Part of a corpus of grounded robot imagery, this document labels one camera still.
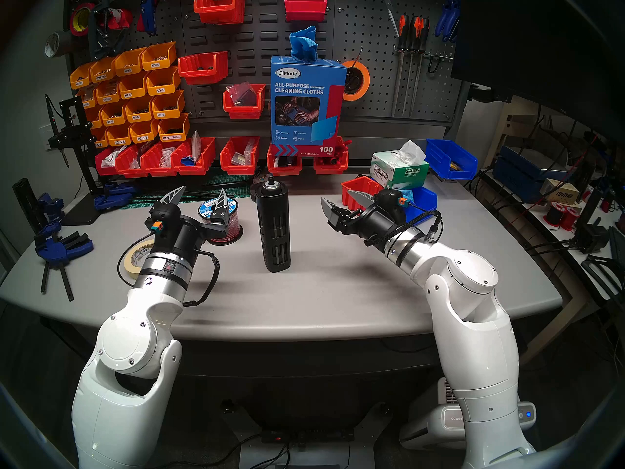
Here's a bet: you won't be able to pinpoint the thin black left camera cable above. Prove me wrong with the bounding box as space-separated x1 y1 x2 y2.
117 233 157 288

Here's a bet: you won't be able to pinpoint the orange parts bin M3X8 BAD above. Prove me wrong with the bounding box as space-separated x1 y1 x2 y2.
89 57 117 83

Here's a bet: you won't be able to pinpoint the orange parts bin M2.5-5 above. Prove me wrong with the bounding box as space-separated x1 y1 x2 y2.
129 120 160 144

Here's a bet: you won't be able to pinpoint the orange parts bin M4 HEX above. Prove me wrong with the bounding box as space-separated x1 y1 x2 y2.
157 112 190 142

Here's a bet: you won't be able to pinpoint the orange parts bin M3X8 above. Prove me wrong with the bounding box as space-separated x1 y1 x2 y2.
113 48 146 77

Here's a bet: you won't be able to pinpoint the grey duct tape roll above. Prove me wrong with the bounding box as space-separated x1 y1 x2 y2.
44 31 74 58

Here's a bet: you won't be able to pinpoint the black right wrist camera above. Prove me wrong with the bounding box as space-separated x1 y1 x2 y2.
374 189 410 218

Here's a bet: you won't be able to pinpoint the black louvered wall panel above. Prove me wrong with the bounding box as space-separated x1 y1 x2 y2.
181 0 340 131

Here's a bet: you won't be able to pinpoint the orange parts bin M3-6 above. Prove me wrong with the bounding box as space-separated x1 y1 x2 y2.
150 89 186 120

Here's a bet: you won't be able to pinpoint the orange parts bin M3-4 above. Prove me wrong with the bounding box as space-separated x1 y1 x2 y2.
146 66 181 96

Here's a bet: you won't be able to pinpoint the orange parts bin M4-6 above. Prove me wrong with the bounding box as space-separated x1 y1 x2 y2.
118 72 148 100

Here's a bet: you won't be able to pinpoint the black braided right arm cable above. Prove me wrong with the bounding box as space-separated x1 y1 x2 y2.
364 210 442 246

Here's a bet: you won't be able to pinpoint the black metal stand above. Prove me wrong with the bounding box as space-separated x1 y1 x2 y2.
45 94 101 225

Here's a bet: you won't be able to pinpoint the orange parts bin M3X4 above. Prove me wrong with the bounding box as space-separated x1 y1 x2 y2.
69 64 93 90

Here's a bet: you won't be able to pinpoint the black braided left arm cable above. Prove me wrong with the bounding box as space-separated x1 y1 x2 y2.
183 248 220 307

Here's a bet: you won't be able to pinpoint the beige masking tape roll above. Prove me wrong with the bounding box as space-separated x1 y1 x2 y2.
123 238 156 279

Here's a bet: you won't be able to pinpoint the red wire spool blue label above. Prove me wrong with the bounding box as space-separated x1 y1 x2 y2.
198 197 242 245

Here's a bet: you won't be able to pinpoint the small cardboard box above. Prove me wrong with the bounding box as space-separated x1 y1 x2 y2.
540 178 580 205

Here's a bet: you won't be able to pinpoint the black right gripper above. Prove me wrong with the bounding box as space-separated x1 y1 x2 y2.
320 189 407 252

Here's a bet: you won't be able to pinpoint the black power strip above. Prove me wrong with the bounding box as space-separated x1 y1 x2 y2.
261 426 354 444

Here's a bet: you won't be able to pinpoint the green white Kimtech wipes box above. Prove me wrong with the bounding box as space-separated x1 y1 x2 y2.
371 150 430 191

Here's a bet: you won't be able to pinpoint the small blue storage bin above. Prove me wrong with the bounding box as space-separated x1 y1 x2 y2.
403 186 438 224

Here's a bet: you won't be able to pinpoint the orange parts bin M3-12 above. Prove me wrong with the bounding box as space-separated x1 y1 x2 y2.
100 103 126 127

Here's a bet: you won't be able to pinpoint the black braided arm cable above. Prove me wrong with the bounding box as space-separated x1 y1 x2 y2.
364 210 442 246
183 248 220 307

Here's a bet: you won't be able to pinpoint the red white tape roll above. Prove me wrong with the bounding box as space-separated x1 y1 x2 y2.
105 8 133 31

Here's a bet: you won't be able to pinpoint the dark pegboard panel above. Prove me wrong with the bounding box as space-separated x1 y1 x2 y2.
63 0 184 146
337 0 472 127

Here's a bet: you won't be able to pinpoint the blue cleaning cloths box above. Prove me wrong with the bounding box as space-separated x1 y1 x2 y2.
271 56 347 157

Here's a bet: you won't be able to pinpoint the orange parts bin M3X6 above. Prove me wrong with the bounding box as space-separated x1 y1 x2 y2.
141 42 177 71

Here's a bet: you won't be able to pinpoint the orange parts bin M3-8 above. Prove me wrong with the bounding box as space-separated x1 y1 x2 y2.
125 97 154 123

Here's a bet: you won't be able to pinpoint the blue handled pliers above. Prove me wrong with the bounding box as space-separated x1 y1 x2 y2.
435 1 452 43
442 0 462 41

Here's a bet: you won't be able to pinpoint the large blue storage bin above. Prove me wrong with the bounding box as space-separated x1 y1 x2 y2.
425 139 478 181

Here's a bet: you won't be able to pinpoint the white tissue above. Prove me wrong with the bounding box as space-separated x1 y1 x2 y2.
396 140 426 164

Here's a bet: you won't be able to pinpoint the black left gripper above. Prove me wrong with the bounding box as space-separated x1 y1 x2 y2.
154 185 230 266

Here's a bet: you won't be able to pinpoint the orange parts bin M4X4X6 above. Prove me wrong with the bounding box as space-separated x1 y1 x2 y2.
94 80 121 105

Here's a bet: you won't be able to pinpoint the black cylinder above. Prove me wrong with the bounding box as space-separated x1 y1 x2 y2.
12 178 49 234

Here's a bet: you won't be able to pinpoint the dark red parts bin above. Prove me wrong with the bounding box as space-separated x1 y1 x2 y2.
284 0 328 22

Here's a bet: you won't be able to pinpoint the orange black handled screwdriver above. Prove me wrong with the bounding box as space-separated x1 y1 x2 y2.
403 16 423 117
391 14 410 118

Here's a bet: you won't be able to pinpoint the green cutting mat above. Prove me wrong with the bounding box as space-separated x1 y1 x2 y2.
120 172 252 211

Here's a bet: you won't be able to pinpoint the red ribbed storage bin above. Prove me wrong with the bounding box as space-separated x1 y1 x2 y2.
341 176 385 212

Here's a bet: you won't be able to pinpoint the blue black bar clamp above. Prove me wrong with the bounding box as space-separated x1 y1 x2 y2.
94 181 138 211
38 192 65 239
34 231 94 302

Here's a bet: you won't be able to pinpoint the orange tape roll on pegboard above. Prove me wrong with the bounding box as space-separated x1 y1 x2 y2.
342 60 371 101

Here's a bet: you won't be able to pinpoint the black desktop stand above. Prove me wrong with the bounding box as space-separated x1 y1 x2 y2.
574 187 611 254

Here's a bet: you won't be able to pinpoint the dark blue equipment case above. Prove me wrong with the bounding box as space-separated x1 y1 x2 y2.
492 146 572 202

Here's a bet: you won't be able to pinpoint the thin black right camera cable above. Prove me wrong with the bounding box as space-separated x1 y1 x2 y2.
404 202 442 244

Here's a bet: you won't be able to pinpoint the thin black camera cable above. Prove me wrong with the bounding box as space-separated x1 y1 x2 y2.
404 202 442 244
117 233 157 288

